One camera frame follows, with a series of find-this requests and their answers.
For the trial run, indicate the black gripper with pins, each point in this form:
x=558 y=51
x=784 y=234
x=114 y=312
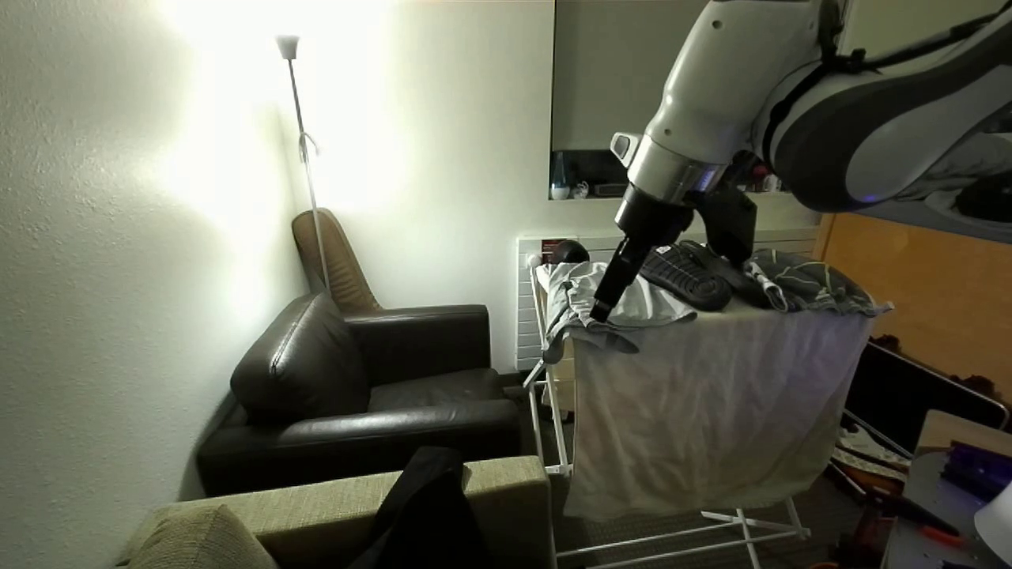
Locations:
x=653 y=222

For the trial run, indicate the black shirt with logo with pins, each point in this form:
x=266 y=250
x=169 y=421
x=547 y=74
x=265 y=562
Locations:
x=428 y=517

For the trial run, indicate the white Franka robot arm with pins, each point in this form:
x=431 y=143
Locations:
x=739 y=74

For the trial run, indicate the olive green sofa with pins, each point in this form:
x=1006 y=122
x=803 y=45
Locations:
x=295 y=517

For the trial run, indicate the black ribbed garment with label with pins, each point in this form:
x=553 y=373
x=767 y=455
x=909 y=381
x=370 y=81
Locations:
x=684 y=279

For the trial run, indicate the small dark object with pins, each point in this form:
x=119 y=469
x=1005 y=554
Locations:
x=564 y=250

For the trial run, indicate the dark window pane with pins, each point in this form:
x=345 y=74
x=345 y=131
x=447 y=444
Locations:
x=588 y=175

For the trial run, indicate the grey garment with green stitching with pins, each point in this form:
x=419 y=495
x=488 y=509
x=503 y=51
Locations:
x=817 y=287

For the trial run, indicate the grey window blind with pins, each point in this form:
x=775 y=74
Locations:
x=613 y=74

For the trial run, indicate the black leather armchair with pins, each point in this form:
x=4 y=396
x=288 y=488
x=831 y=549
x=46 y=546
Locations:
x=421 y=411

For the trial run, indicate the white drying rack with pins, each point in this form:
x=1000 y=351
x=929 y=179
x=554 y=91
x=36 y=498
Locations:
x=674 y=541

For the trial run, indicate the brown cushion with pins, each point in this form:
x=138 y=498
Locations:
x=338 y=264

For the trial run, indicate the pile of papers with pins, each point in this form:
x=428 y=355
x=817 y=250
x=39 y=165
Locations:
x=871 y=455

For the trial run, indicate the black laptop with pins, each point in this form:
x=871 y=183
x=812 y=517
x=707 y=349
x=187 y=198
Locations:
x=907 y=396

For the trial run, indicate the grey mattress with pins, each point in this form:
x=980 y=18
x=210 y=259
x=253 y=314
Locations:
x=949 y=227

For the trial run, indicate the black leather cushion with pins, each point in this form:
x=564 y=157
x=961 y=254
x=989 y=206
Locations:
x=302 y=366

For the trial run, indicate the white floor lamp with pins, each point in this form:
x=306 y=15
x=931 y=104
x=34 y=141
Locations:
x=306 y=160

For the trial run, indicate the purple object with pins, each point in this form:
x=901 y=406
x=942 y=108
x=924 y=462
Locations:
x=983 y=469

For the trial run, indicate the white lampshade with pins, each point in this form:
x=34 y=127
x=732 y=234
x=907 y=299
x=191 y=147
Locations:
x=1000 y=532

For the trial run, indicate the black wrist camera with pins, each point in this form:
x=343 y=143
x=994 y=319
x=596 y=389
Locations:
x=732 y=222

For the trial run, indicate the wooden bed frame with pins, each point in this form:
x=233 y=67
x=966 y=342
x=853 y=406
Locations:
x=929 y=306

